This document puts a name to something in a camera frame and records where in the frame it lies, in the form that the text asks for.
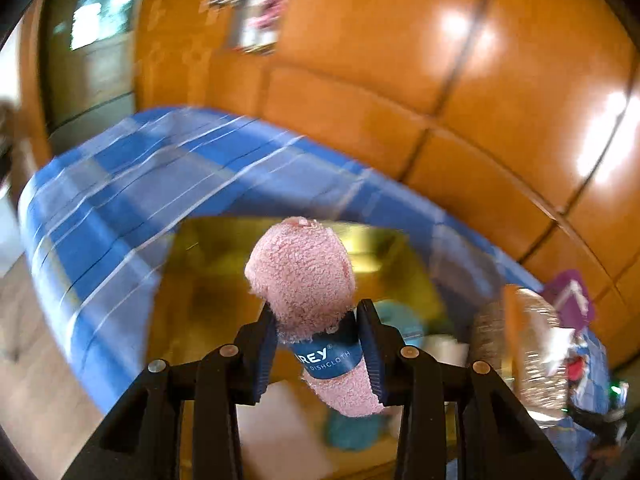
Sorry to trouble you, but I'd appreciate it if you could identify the teal plush toy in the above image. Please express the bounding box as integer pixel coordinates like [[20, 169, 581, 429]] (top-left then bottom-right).
[[324, 300, 427, 452]]

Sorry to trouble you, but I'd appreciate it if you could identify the pink shelf ornament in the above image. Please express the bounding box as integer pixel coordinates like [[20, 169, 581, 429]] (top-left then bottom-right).
[[235, 0, 292, 56]]

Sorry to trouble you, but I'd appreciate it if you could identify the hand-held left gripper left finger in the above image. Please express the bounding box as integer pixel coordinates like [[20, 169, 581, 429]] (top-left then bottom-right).
[[65, 307, 279, 480]]

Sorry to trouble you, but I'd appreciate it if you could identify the wooden wardrobe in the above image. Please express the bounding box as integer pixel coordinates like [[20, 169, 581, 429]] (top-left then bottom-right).
[[135, 0, 640, 376]]

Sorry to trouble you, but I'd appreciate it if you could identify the blue plaid bedsheet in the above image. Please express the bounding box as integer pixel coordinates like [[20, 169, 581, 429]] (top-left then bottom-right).
[[17, 106, 621, 480]]

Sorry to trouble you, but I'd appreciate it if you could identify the ornate gold tissue box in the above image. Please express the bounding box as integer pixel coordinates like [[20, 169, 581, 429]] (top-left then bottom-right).
[[472, 285, 572, 427]]

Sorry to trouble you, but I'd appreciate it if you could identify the gold metal tin box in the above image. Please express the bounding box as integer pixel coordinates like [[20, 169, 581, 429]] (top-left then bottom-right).
[[145, 216, 506, 478]]

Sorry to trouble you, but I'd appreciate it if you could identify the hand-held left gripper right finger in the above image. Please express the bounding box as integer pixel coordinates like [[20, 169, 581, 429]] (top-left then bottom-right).
[[356, 299, 576, 480]]

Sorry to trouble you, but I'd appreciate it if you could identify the pink dishcloth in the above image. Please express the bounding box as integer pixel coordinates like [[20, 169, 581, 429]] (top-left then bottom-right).
[[244, 216, 386, 418]]

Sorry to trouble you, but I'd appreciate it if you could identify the purple tissue carton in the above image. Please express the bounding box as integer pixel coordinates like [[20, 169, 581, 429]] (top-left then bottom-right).
[[542, 269, 597, 332]]

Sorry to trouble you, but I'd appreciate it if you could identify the frosted glass door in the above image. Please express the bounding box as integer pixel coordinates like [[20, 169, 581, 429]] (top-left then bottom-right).
[[42, 0, 146, 136]]

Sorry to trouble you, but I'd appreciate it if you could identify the wooden door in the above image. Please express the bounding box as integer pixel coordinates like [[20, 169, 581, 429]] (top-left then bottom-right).
[[132, 0, 241, 111]]

